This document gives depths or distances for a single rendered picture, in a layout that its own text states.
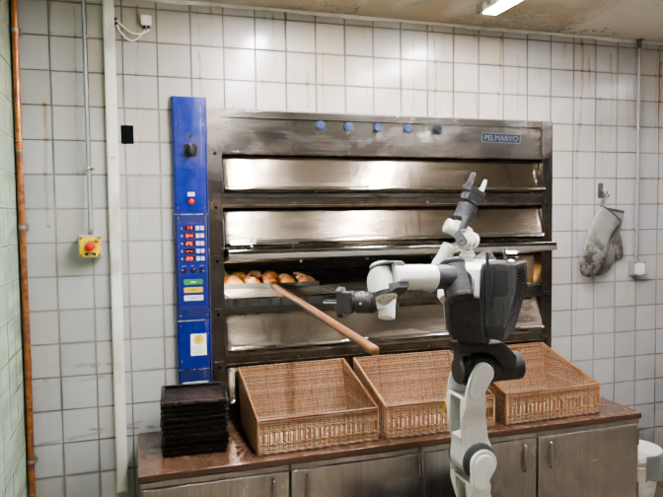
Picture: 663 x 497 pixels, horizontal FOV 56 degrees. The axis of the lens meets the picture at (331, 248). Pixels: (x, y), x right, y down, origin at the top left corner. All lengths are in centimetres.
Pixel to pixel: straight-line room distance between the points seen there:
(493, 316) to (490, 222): 124
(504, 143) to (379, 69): 83
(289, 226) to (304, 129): 49
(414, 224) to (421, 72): 80
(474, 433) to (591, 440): 98
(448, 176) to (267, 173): 99
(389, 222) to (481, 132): 74
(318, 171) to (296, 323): 78
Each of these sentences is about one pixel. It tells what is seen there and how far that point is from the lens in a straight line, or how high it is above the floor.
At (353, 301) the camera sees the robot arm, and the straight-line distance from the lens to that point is 245.
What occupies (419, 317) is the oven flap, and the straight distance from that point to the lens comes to 342.
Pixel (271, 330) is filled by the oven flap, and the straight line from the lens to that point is 317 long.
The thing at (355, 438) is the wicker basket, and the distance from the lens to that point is 289.
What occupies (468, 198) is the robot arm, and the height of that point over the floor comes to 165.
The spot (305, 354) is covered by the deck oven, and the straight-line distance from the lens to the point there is 323.
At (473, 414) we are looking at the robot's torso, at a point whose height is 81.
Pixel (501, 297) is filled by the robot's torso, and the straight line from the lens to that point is 240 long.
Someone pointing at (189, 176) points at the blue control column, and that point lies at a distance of 304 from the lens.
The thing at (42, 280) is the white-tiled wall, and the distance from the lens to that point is 309.
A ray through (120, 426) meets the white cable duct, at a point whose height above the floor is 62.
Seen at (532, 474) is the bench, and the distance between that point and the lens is 330.
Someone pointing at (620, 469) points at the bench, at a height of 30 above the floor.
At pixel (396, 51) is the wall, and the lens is 342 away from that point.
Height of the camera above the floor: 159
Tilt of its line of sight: 3 degrees down
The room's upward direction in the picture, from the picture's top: 1 degrees counter-clockwise
